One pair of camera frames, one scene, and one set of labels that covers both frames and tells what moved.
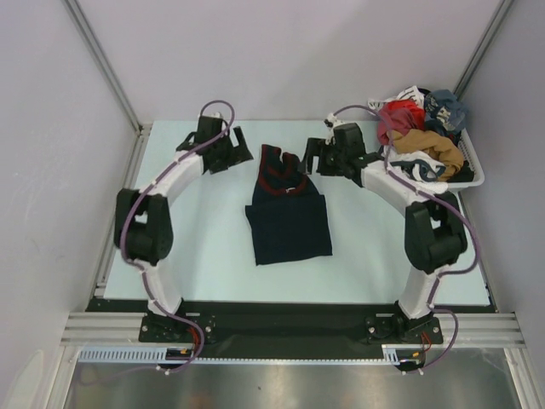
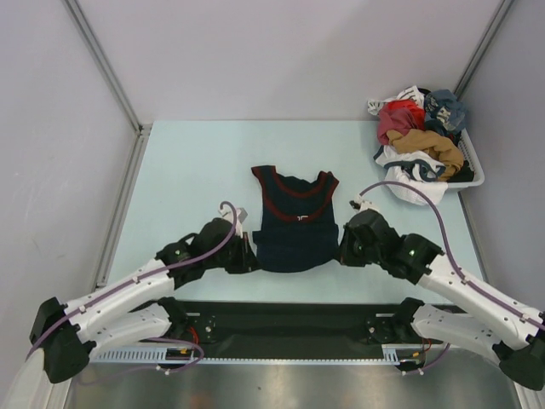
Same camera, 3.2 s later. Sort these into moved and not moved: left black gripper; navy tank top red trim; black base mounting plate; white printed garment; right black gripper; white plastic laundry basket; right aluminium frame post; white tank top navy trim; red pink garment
Moved: navy tank top red trim; left black gripper; right black gripper
Not moved: white printed garment; red pink garment; right aluminium frame post; black base mounting plate; white plastic laundry basket; white tank top navy trim
